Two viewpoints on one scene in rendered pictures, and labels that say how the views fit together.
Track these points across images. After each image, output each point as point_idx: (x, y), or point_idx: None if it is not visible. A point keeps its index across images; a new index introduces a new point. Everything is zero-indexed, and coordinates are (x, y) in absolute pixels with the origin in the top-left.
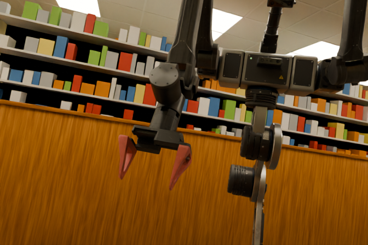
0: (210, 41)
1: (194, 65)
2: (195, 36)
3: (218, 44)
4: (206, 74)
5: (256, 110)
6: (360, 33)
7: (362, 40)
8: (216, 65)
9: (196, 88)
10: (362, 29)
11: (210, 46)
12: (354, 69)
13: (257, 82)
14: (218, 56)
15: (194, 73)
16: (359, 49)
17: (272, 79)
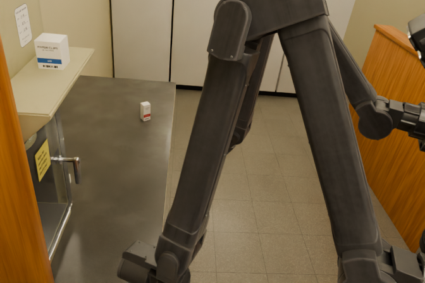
0: (348, 97)
1: (240, 124)
2: (243, 101)
3: (367, 105)
4: (418, 143)
5: (418, 247)
6: (322, 191)
7: (328, 210)
8: (374, 134)
9: (232, 142)
10: (321, 186)
11: (351, 105)
12: (339, 265)
13: None
14: (382, 120)
15: (238, 130)
16: (331, 228)
17: None
